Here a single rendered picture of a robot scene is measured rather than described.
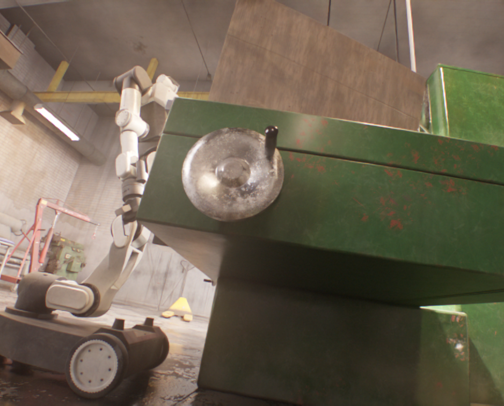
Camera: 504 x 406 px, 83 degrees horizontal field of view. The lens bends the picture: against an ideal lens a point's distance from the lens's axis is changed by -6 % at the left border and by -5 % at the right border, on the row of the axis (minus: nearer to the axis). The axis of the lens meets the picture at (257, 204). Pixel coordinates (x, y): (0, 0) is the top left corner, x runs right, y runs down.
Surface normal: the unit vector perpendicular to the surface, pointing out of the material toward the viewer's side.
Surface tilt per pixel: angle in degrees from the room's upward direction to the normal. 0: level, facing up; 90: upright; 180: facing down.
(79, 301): 90
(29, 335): 90
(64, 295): 90
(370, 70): 104
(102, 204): 90
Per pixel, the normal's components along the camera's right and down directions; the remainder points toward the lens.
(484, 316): 0.01, -0.34
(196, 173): 0.29, -0.37
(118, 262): -0.02, 0.09
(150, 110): -0.41, -0.09
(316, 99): 0.29, -0.04
